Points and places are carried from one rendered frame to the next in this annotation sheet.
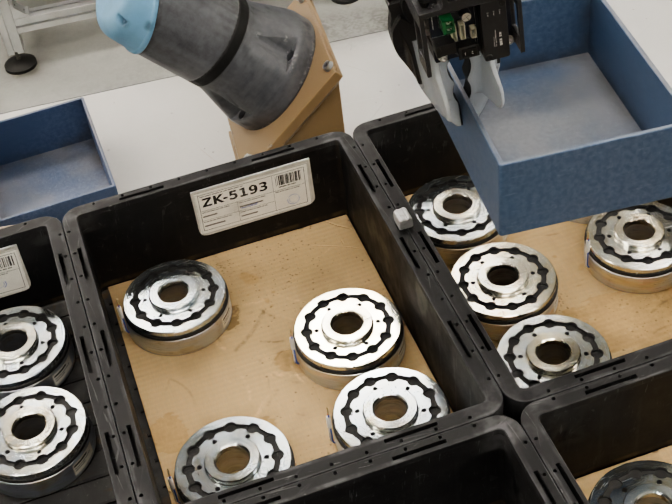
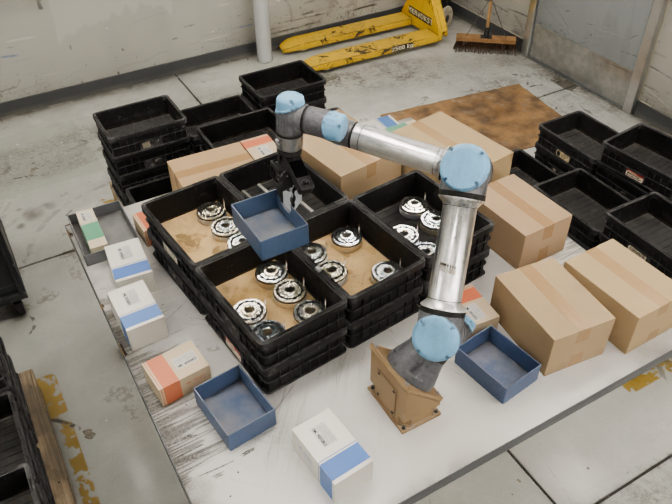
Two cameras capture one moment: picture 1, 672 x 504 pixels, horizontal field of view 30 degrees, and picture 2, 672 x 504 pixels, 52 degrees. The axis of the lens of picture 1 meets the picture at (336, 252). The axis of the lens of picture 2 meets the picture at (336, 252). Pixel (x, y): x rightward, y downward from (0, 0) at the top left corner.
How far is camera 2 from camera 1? 248 cm
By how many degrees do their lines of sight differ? 94
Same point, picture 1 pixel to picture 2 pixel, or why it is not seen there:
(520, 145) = (277, 227)
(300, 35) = (393, 355)
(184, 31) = not seen: hidden behind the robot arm
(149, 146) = (474, 403)
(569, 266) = (271, 311)
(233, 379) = (361, 265)
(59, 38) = not seen: outside the picture
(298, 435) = (336, 255)
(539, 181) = (268, 198)
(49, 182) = (502, 376)
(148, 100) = (494, 431)
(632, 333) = (250, 294)
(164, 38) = not seen: hidden behind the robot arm
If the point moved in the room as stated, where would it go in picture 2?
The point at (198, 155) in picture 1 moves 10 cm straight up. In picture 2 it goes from (448, 402) to (452, 380)
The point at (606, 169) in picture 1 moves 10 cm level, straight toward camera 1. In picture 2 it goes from (252, 204) to (252, 184)
